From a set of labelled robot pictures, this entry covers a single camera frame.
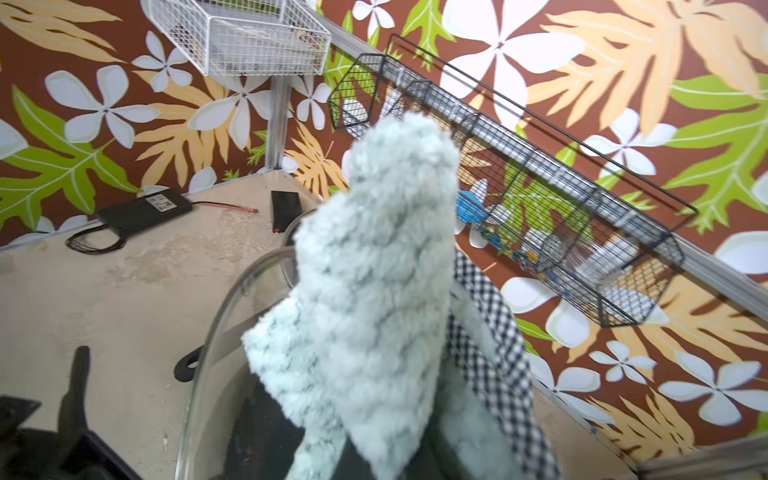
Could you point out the light green fluffy cloth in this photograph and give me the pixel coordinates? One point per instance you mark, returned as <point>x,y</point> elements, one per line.
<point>394,356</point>

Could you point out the glass lid with steel rim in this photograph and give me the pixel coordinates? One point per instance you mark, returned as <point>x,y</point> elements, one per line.
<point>233,429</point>

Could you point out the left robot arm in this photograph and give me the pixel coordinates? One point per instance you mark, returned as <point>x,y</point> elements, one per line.
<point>71,451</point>

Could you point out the blue object in basket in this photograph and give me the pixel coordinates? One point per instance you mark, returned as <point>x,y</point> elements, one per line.
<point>470,209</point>

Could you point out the small black battery box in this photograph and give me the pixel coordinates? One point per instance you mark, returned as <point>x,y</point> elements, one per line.
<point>285,208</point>

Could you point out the black power adapter brick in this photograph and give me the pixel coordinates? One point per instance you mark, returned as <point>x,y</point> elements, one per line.
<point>135,216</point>

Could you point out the aluminium frame post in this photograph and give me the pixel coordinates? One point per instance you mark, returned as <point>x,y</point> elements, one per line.
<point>280,90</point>

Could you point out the white wire basket left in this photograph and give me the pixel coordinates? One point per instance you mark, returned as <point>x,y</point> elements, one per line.
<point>243,38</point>

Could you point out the black wire basket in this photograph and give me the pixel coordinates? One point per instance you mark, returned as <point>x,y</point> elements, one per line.
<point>599,235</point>

